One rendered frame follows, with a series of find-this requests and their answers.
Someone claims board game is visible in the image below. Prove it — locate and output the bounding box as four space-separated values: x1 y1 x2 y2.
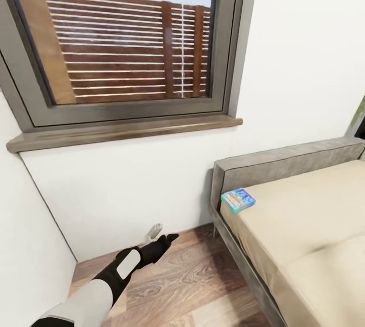
221 188 256 213

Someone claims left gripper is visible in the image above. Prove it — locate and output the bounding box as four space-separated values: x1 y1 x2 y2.
146 233 179 264

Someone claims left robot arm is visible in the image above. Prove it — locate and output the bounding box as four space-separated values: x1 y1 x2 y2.
29 223 179 327

